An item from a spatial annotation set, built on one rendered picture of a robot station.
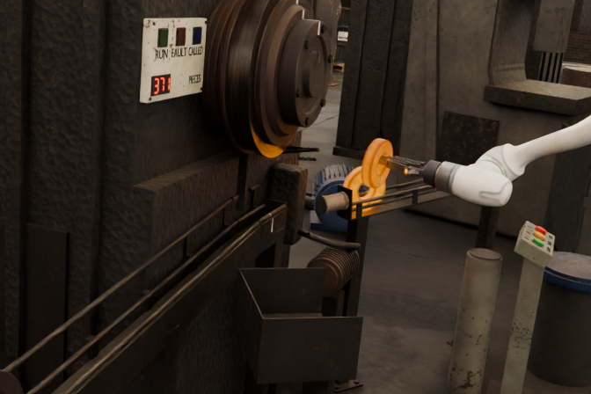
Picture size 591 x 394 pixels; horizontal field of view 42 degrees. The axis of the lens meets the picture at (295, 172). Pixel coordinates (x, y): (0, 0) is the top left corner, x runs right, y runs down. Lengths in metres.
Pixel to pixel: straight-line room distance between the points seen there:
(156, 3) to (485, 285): 1.49
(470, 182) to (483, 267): 0.49
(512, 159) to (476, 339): 0.70
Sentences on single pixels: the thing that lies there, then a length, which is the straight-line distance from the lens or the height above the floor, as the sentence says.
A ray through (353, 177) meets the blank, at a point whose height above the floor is 0.75.
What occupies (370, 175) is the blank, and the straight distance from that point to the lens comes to 2.34.
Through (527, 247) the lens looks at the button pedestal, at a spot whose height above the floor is 0.59.
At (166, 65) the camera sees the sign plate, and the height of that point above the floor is 1.14.
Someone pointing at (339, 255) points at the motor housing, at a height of 0.53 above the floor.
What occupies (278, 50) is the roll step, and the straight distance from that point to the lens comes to 1.90.
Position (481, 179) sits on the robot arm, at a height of 0.86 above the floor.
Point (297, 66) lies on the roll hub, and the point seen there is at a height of 1.15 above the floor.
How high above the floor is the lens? 1.34
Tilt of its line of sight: 14 degrees down
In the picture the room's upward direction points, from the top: 6 degrees clockwise
